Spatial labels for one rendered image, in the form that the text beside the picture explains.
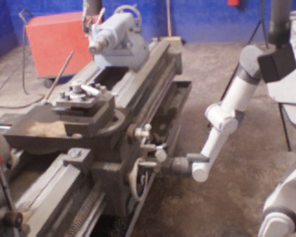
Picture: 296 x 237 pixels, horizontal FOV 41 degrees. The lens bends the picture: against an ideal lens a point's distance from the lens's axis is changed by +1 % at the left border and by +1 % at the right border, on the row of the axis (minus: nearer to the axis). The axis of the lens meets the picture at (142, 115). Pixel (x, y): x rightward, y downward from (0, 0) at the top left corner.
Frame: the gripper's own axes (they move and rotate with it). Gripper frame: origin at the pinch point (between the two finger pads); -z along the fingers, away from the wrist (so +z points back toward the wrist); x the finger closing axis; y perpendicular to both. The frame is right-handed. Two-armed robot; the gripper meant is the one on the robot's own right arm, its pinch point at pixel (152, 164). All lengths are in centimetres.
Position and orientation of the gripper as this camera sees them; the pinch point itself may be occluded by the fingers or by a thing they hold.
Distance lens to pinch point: 182.9
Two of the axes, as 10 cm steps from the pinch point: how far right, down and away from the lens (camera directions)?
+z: 9.5, 0.3, -3.0
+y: 1.3, 8.6, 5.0
